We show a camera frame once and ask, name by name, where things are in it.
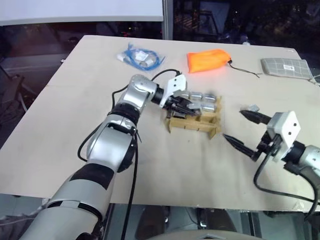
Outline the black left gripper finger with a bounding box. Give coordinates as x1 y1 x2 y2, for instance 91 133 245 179
179 98 198 109
174 107 201 117

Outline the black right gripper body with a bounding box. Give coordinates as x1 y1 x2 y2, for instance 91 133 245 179
251 132 282 161

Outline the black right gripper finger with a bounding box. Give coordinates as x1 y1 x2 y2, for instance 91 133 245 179
239 109 272 125
223 134 259 157

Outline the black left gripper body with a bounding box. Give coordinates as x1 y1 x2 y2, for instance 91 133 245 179
162 96 191 119

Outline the wooden rack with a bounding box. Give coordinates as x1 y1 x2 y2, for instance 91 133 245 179
163 95 224 140

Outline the grey checked packet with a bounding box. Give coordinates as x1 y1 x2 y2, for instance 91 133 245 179
260 57 313 81

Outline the grey metal pillar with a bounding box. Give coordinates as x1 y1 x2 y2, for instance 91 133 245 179
161 0 174 40

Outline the dark rounded shape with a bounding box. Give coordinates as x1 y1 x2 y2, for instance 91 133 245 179
135 206 171 240

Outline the white projection screen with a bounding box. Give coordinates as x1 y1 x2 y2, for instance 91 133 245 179
0 0 164 26

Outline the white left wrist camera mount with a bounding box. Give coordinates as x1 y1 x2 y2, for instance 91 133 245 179
159 74 188 109

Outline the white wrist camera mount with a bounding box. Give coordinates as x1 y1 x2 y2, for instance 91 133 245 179
266 110 302 163
159 74 188 109

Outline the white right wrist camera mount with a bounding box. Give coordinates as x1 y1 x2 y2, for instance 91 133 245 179
266 110 302 163

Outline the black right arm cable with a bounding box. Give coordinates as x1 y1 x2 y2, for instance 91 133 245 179
253 149 320 221

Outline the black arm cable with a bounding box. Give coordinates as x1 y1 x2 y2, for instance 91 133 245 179
253 149 320 221
77 126 143 240

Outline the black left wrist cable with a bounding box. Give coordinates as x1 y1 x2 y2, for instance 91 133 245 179
111 69 181 107

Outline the orange drawstring pouch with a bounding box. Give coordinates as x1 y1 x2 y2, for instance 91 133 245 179
186 48 264 79

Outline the bagged blue cable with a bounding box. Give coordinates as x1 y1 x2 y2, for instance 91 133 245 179
115 42 167 72

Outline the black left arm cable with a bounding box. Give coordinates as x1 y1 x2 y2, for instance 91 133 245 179
77 126 143 240

